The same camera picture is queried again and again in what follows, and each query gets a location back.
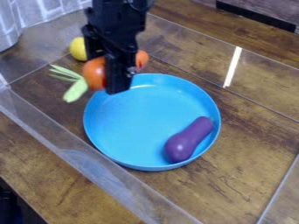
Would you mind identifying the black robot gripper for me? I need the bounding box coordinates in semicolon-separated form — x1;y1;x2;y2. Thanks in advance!
81;0;149;95

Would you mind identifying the orange toy carrot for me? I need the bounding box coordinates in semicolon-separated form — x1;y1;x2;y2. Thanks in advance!
47;49;150;103

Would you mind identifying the blue round tray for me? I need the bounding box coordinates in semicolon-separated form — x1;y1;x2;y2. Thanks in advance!
82;73;221;172

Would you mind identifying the yellow toy lemon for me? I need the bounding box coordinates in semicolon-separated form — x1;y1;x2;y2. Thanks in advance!
69;37;87;61

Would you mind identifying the white grey checked curtain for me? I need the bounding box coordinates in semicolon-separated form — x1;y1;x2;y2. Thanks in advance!
0;0;90;52

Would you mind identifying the purple toy eggplant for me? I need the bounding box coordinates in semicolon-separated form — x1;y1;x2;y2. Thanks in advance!
164;116;213;163

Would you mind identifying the clear acrylic barrier wall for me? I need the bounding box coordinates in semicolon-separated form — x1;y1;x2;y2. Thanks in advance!
0;0;299;224

